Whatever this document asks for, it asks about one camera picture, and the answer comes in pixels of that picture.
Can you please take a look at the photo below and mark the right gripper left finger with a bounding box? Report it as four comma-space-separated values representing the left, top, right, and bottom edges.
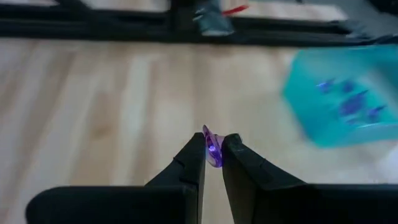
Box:
144, 132, 207, 224

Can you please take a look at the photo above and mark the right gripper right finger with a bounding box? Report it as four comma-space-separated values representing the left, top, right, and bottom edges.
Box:
221, 133, 307, 224

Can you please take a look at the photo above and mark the teal plastic bin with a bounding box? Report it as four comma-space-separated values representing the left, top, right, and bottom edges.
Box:
281, 44, 398, 149

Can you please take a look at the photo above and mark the red cable connector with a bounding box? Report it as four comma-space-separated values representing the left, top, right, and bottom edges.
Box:
221, 4, 250, 16

